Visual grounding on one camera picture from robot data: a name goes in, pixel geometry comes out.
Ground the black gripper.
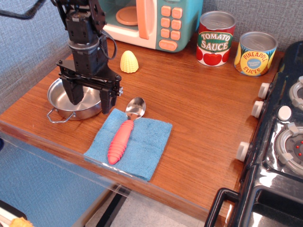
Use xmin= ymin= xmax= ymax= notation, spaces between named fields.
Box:
xmin=56 ymin=35 xmax=123 ymax=114

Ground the stainless steel pot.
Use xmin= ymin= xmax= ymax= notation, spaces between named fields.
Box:
xmin=47 ymin=79 xmax=102 ymax=123

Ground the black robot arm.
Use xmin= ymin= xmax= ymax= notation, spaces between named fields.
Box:
xmin=52 ymin=0 xmax=123 ymax=114

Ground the blue towel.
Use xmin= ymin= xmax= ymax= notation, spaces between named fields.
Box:
xmin=84 ymin=109 xmax=172 ymax=182

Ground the white stove knob bottom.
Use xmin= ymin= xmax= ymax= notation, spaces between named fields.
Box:
xmin=236 ymin=141 xmax=250 ymax=162

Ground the white stove knob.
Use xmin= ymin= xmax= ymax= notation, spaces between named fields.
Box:
xmin=258 ymin=83 xmax=270 ymax=100
xmin=236 ymin=141 xmax=250 ymax=162
xmin=251 ymin=101 xmax=264 ymax=118

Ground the yellow toy corn piece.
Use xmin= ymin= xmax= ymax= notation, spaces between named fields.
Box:
xmin=120 ymin=50 xmax=139 ymax=73

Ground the teal toy microwave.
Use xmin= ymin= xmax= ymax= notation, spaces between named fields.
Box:
xmin=99 ymin=0 xmax=203 ymax=52

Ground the tomato sauce can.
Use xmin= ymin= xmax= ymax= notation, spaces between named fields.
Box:
xmin=196 ymin=11 xmax=236 ymax=67

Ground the orange fuzzy object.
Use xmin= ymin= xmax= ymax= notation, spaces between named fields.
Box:
xmin=9 ymin=218 xmax=33 ymax=227

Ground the white stove knob middle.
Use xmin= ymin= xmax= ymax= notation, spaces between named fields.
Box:
xmin=251 ymin=101 xmax=264 ymax=118

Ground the pineapple slices can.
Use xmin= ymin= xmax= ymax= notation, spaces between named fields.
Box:
xmin=234 ymin=31 xmax=278 ymax=77

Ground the white stove knob top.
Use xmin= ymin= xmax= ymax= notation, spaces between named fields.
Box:
xmin=258 ymin=83 xmax=270 ymax=100

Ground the black toy stove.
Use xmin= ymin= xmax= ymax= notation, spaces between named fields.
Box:
xmin=205 ymin=41 xmax=303 ymax=227

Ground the spoon with pink handle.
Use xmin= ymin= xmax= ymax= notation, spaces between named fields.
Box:
xmin=107 ymin=97 xmax=146 ymax=165

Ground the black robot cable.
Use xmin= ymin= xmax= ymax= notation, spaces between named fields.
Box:
xmin=0 ymin=0 xmax=47 ymax=20

